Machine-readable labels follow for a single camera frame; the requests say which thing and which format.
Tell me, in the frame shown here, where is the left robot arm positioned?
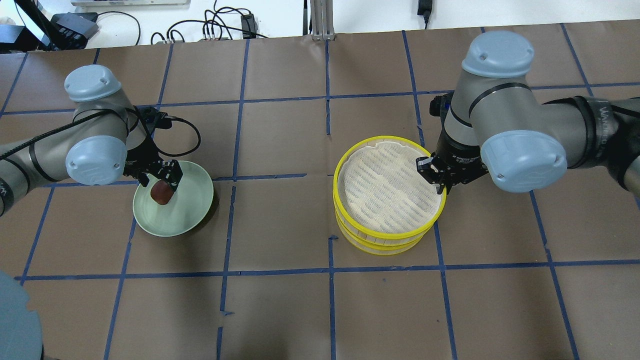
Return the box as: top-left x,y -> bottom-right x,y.
0,64 -> 183,214

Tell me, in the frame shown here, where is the yellow steamer layer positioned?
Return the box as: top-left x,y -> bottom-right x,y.
333,136 -> 447,246
333,203 -> 435,256

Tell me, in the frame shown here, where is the aluminium frame post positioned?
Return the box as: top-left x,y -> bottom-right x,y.
307,0 -> 336,41

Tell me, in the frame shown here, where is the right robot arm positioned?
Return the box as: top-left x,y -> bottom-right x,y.
415,30 -> 640,196

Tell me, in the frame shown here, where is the black power adapter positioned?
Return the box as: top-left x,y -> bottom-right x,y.
240,13 -> 258,38

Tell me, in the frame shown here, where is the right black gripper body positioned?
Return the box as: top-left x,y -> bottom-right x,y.
416,135 -> 489,193

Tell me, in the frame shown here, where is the brown bun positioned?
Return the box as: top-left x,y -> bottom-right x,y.
150,180 -> 175,206

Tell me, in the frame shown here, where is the light green plate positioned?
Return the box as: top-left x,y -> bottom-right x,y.
132,161 -> 215,237

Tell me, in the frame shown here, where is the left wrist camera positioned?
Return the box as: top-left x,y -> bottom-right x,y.
137,106 -> 172,136

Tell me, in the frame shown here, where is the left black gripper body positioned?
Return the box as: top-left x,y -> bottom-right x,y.
123,136 -> 183,184

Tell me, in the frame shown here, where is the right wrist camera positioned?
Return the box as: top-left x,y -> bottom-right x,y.
429,92 -> 454,125

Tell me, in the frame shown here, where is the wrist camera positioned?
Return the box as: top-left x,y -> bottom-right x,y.
429,92 -> 454,125
137,106 -> 172,136

